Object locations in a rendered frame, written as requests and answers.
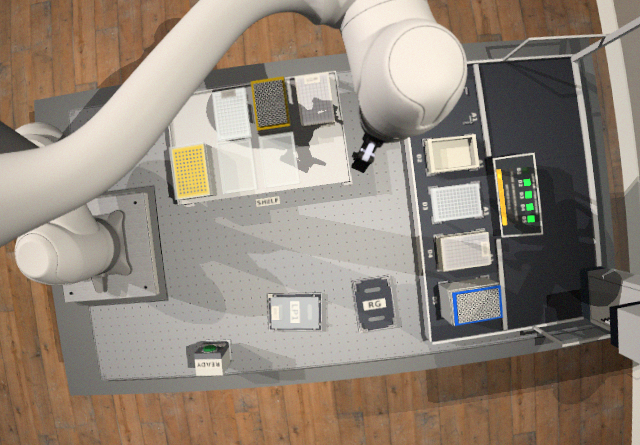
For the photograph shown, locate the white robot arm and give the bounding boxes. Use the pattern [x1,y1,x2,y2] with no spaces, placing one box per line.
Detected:
[0,0,467,293]

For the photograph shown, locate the dark grey rectangular nest labelled rg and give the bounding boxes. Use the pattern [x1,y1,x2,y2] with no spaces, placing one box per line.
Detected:
[352,275,397,333]

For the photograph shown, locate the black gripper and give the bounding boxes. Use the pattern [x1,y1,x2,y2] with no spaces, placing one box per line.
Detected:
[351,122,386,173]

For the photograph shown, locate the clear plastic lid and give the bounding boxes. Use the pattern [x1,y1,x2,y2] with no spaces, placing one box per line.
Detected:
[169,142,213,200]
[259,132,300,188]
[217,138,259,194]

